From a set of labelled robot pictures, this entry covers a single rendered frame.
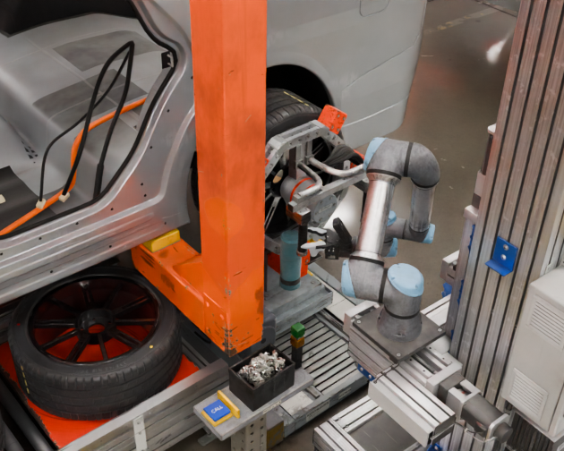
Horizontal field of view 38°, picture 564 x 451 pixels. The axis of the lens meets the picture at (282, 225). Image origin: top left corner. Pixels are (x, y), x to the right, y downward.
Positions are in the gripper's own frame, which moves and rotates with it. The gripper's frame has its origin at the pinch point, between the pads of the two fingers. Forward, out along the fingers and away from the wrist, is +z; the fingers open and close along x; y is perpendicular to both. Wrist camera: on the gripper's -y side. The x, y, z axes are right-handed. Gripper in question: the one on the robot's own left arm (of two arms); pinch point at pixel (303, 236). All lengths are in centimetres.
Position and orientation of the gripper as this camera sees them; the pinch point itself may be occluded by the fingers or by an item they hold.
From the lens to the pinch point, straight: 311.1
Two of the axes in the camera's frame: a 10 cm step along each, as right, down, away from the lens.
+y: -0.2, 8.0, 6.0
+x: 0.9, -6.0, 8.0
